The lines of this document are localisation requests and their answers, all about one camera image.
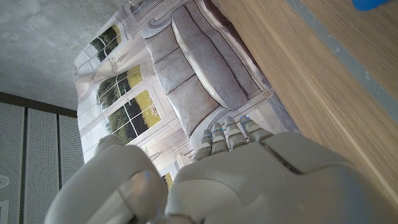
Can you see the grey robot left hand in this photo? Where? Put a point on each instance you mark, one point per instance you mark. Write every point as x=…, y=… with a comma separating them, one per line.
x=264, y=186

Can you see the printed sofa room backdrop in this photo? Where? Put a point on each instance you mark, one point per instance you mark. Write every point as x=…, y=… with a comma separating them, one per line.
x=186, y=68

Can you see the grey tape outline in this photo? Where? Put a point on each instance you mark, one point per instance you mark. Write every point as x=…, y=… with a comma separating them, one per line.
x=342, y=56

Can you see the blue pouch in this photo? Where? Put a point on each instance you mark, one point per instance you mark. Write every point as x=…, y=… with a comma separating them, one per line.
x=368, y=3

